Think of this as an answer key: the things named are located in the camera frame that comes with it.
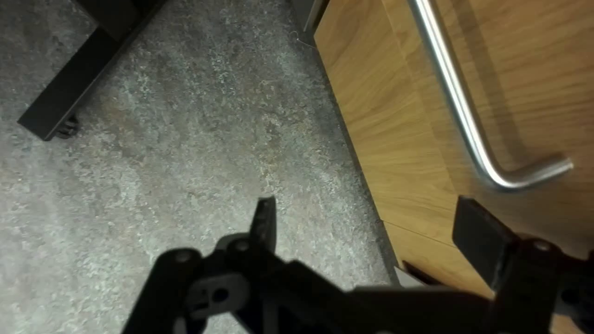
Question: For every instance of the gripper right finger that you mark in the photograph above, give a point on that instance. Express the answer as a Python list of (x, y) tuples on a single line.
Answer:
[(510, 260)]

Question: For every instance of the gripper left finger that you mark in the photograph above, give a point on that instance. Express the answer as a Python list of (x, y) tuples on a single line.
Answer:
[(260, 264)]

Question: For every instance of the wooden cabinet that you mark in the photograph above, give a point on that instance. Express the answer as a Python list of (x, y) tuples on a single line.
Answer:
[(464, 116)]

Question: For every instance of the wooden drawer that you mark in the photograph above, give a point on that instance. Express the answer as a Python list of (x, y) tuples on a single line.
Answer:
[(487, 93)]

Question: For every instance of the black metal stand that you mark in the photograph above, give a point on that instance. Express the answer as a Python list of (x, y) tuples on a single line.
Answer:
[(79, 69)]

